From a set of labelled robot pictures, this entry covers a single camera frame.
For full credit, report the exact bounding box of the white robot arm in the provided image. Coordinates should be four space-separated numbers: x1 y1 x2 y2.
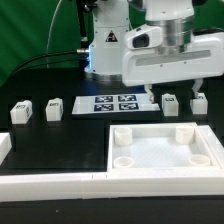
81 0 224 97

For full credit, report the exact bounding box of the white U-shaped fence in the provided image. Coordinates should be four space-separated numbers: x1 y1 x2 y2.
0 124 224 202

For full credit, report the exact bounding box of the black cable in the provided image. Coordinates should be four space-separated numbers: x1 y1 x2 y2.
9 49 90 79

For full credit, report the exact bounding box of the white marker plate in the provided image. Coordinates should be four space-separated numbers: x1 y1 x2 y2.
72 93 160 115

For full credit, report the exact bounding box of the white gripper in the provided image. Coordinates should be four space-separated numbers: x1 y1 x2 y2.
122 32 224 103

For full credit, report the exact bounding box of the grey cable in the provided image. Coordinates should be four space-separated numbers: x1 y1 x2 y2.
45 0 64 69

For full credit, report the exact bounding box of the white square tabletop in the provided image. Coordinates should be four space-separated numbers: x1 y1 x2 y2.
107 123 221 170

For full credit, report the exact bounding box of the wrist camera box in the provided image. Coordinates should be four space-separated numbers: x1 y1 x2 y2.
124 25 163 50

